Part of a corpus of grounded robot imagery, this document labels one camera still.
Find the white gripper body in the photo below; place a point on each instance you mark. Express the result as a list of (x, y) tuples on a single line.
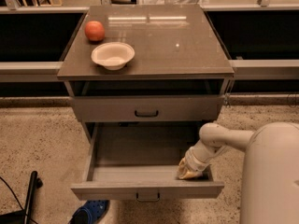
[(193, 161)]

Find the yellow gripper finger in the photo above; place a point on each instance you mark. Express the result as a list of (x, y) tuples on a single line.
[(182, 169), (193, 175)]

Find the grey drawer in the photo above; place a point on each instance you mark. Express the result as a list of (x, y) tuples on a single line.
[(151, 108), (139, 161)]

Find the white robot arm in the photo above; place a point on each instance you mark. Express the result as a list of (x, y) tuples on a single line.
[(270, 176)]

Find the grey drawer cabinet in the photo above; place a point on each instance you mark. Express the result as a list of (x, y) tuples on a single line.
[(176, 54)]

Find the grey top drawer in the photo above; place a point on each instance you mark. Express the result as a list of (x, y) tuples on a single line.
[(151, 108)]

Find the blue clog shoe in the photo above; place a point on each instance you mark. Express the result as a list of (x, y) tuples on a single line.
[(90, 212)]

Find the white paper bowl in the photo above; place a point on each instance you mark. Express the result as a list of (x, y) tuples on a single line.
[(113, 55)]

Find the red apple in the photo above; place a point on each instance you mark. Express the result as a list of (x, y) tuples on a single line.
[(94, 31)]

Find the black chair leg left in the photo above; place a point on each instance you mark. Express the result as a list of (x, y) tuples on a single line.
[(24, 215)]

